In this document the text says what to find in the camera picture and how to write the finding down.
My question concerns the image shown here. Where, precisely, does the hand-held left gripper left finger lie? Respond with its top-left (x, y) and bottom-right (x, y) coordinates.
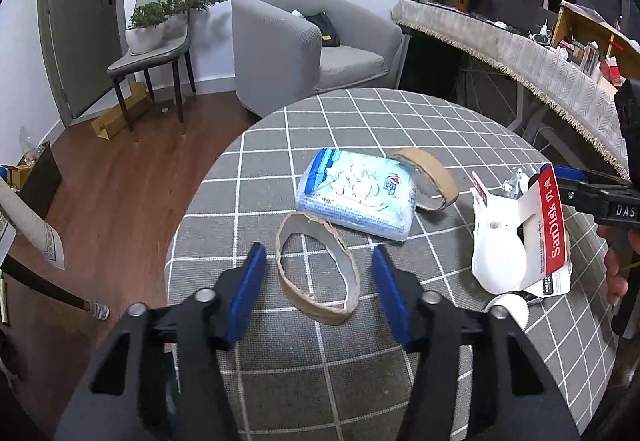
top-left (52, 242), bottom-right (268, 441)

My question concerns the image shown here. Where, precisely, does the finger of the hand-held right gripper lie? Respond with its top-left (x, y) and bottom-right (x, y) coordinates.
top-left (559, 186), bottom-right (608, 222)
top-left (547, 164), bottom-right (640, 196)

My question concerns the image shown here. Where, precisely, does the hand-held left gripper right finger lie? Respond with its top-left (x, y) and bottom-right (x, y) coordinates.
top-left (371, 245), bottom-right (583, 441)

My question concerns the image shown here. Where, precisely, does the red and white card packaging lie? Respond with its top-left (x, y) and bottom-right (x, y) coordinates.
top-left (520, 164), bottom-right (573, 297)

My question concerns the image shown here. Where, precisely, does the wide cardboard ring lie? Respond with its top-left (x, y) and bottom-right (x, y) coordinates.
top-left (274, 212), bottom-right (362, 326)

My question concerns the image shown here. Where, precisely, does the white torn paper carton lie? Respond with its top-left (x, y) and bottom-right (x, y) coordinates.
top-left (470, 171), bottom-right (533, 296)

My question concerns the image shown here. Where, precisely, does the narrow cardboard ring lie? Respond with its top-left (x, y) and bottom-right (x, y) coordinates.
top-left (391, 147), bottom-right (459, 213)

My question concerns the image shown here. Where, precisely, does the person's right hand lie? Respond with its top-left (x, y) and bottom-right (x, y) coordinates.
top-left (597, 223), bottom-right (632, 307)

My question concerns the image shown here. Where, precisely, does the clear plastic blister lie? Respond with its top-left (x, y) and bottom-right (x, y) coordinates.
top-left (502, 168), bottom-right (531, 197)

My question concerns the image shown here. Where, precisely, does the beige fringed desk cloth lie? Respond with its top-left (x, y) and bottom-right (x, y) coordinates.
top-left (391, 0), bottom-right (630, 177)

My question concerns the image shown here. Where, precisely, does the white paper roll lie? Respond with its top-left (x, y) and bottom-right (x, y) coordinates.
top-left (486, 293), bottom-right (532, 329)

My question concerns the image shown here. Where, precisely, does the blue tissue pack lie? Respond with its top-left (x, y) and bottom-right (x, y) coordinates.
top-left (295, 148), bottom-right (418, 242)

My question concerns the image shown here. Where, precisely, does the wooden desk organizer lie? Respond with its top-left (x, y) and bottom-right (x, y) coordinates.
top-left (552, 0), bottom-right (640, 72)

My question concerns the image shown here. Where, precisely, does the grey checkered tablecloth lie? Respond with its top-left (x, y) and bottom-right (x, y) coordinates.
top-left (165, 88), bottom-right (626, 441)

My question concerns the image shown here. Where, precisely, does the dark furniture leg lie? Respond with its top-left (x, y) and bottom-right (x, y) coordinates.
top-left (0, 253), bottom-right (111, 322)

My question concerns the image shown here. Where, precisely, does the beige patterned cloth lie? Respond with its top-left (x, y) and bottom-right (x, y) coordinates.
top-left (0, 178), bottom-right (67, 272)

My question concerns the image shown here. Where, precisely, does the long cardboard box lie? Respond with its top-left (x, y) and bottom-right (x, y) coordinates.
top-left (91, 81), bottom-right (153, 141)

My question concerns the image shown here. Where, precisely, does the black storage box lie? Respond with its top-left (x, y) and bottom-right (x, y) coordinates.
top-left (0, 141), bottom-right (63, 207)

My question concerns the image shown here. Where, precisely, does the grey armchair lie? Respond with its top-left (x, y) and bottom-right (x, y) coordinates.
top-left (231, 0), bottom-right (405, 118)

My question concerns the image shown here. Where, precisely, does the clear plastic bag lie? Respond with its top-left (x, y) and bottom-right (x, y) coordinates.
top-left (17, 126), bottom-right (51, 167)

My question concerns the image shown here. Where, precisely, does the black handbag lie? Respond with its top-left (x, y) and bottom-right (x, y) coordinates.
top-left (305, 11), bottom-right (342, 48)

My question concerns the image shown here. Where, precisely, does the potted plant large white pot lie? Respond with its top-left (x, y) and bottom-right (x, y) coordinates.
top-left (125, 1), bottom-right (173, 56)

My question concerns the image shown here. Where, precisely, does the potted bonsai small white pot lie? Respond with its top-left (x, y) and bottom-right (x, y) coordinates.
top-left (162, 0), bottom-right (231, 39)

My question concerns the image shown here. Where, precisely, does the grey door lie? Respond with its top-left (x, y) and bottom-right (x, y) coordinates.
top-left (37, 0), bottom-right (126, 127)

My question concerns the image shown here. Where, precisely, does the grey desk frame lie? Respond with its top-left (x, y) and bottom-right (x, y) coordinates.
top-left (505, 71), bottom-right (566, 157)

